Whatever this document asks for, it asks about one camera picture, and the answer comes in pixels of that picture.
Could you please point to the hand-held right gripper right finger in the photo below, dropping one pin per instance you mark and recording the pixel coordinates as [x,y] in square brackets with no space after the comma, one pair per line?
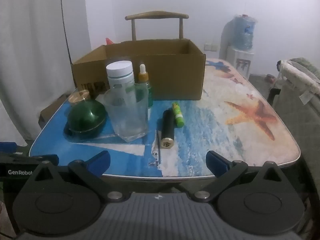
[215,161]

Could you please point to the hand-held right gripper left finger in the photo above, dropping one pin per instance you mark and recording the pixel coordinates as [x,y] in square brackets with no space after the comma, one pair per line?
[101,158]

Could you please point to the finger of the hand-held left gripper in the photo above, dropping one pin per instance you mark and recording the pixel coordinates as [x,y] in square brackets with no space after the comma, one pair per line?
[8,146]
[47,159]

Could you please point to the green round jar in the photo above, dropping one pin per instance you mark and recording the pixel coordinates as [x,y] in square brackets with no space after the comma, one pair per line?
[85,117]

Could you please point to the gold lid jar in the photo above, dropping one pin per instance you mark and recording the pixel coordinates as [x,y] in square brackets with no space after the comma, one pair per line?
[78,96]

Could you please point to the green dropper bottle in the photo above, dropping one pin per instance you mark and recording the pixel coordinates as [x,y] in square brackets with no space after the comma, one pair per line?
[149,90]

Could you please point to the white pill bottle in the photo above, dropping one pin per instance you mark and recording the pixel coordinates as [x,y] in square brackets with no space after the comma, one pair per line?
[119,71]

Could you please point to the brown cardboard box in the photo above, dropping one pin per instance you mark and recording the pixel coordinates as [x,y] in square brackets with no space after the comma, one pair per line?
[175,75]

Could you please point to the clear glass cup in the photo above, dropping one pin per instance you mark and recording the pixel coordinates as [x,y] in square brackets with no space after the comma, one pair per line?
[130,127]

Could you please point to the metal tweezers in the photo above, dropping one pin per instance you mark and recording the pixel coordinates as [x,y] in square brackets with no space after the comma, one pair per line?
[158,145]

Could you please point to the black cylindrical tube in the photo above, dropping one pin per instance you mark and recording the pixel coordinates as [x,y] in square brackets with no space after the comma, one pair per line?
[167,127]

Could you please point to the green lip balm stick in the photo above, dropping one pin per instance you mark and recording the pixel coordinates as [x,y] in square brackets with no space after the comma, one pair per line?
[178,115]

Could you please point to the white curtain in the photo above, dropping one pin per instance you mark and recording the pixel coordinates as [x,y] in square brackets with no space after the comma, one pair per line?
[37,55]

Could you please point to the white water dispenser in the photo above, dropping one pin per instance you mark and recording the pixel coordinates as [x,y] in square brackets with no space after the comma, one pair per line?
[240,60]

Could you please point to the red plastic bag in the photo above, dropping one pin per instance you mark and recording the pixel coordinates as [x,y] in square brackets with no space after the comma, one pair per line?
[109,41]

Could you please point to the wooden chair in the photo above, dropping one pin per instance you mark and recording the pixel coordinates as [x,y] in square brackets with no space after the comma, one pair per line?
[156,14]

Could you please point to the white wall socket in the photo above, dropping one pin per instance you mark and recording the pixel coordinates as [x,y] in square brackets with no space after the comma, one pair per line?
[210,46]

